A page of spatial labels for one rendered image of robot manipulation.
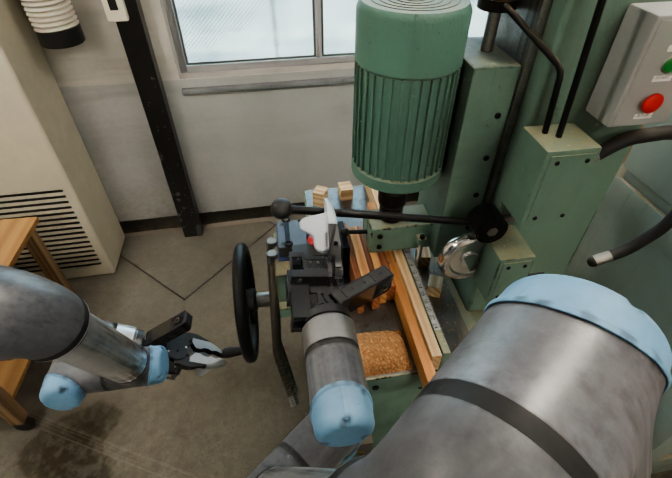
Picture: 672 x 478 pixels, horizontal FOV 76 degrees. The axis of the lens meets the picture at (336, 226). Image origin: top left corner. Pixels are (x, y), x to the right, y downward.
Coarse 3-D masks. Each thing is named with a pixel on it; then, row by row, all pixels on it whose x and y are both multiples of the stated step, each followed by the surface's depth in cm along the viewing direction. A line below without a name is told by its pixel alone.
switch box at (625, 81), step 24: (624, 24) 60; (648, 24) 56; (624, 48) 60; (648, 48) 57; (624, 72) 61; (648, 72) 60; (600, 96) 66; (624, 96) 62; (648, 96) 62; (600, 120) 66; (624, 120) 65; (648, 120) 65
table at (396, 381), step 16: (304, 192) 123; (336, 192) 122; (352, 208) 117; (352, 224) 112; (368, 304) 93; (384, 304) 93; (368, 320) 90; (384, 320) 90; (400, 320) 90; (416, 368) 81; (368, 384) 81; (384, 384) 82; (400, 384) 83; (416, 384) 84
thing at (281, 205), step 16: (272, 208) 68; (288, 208) 68; (304, 208) 70; (320, 208) 71; (336, 208) 72; (480, 208) 78; (496, 208) 79; (464, 224) 78; (480, 224) 76; (496, 224) 76; (480, 240) 78; (496, 240) 79
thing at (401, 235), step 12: (372, 228) 91; (384, 228) 91; (396, 228) 91; (408, 228) 92; (420, 228) 92; (372, 240) 93; (384, 240) 93; (396, 240) 94; (408, 240) 94; (372, 252) 95
